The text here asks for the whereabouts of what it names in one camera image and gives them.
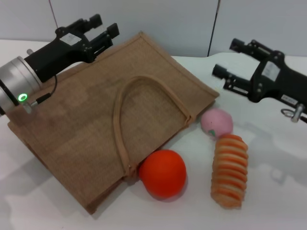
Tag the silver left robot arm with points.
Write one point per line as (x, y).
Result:
(15, 81)

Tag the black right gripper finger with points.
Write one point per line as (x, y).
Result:
(256, 49)
(237, 82)

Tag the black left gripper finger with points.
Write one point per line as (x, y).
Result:
(87, 24)
(105, 38)

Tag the orange red pear toy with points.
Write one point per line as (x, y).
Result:
(163, 173)

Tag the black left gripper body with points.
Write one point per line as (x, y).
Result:
(62, 52)

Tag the brown jute handbag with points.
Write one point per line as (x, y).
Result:
(84, 119)

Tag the striped long bread loaf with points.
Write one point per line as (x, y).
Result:
(229, 171)

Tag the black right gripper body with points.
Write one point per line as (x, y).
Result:
(278, 81)

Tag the pink peach bun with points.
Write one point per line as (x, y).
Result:
(217, 121)

